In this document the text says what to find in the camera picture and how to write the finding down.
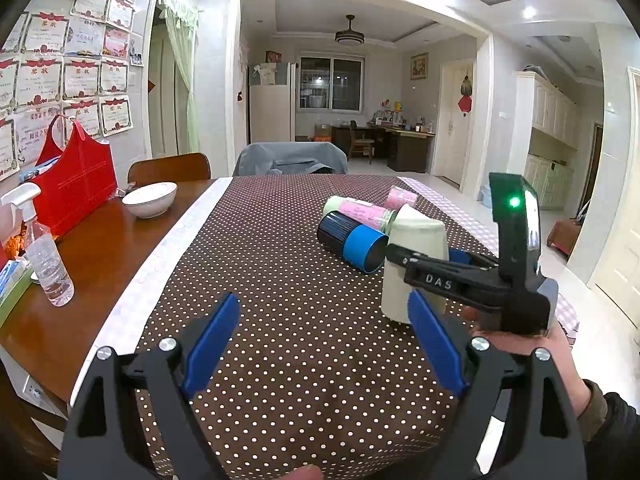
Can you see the person's right forearm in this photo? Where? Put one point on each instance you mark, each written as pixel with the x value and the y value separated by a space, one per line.
pixel 615 435

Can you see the pink checked tablecloth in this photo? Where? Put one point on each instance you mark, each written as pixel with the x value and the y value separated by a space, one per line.
pixel 450 200

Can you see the grey covered chair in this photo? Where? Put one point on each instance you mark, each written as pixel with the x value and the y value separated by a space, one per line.
pixel 290 157

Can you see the pale green cup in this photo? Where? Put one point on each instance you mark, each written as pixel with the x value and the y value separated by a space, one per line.
pixel 415 237

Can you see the group of wall certificates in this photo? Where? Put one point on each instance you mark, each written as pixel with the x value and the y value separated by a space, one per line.
pixel 80 75

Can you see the window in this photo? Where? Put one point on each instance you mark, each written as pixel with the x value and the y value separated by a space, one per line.
pixel 332 82

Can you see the brown polka dot tablecloth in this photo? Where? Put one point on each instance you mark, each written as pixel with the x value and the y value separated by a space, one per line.
pixel 300 335

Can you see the tissue box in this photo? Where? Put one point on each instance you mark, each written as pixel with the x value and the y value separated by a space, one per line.
pixel 12 285

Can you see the pink cup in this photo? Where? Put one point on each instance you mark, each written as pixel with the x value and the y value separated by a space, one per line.
pixel 400 196

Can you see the dark wooden desk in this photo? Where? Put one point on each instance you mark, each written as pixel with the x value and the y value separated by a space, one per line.
pixel 407 150

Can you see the person's left hand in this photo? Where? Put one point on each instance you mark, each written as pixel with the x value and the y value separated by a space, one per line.
pixel 295 473

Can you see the brown wooden chair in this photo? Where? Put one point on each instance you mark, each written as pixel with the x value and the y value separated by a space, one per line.
pixel 170 167

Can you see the white cabinets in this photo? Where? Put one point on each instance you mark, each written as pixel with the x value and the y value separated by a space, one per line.
pixel 550 110

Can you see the red bag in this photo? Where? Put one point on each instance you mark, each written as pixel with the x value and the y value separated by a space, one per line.
pixel 75 185

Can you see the wooden desk chair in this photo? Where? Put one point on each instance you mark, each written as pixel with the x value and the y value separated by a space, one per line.
pixel 361 145

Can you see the green and pink bottle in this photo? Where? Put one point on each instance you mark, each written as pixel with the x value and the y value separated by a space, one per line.
pixel 360 211

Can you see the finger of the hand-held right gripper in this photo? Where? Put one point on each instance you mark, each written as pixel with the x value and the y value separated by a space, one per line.
pixel 460 256
pixel 440 282

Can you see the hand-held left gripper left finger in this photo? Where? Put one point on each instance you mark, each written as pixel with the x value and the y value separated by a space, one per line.
pixel 212 345

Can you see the white bowl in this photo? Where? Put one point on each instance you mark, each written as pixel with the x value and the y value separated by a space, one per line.
pixel 149 200

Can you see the clear spray bottle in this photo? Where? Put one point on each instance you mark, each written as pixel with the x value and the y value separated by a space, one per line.
pixel 47 265

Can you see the small framed wall picture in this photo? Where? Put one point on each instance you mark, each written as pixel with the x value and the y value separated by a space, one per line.
pixel 419 66

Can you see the red door ornament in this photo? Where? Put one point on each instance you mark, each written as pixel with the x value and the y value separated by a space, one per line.
pixel 465 100

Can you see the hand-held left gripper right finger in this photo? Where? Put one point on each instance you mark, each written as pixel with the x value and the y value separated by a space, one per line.
pixel 435 345

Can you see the white refrigerator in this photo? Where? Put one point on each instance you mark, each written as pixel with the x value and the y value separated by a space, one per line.
pixel 270 110

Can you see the ceiling lamp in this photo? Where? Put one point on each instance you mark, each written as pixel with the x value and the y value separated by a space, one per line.
pixel 349 36

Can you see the blue and black cup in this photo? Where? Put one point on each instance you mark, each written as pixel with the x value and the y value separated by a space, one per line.
pixel 350 240

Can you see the person's right hand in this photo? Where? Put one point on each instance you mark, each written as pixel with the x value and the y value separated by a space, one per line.
pixel 562 365

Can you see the pale green curtain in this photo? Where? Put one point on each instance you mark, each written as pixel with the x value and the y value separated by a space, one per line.
pixel 182 70

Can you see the white door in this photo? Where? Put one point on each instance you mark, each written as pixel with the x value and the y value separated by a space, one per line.
pixel 450 140

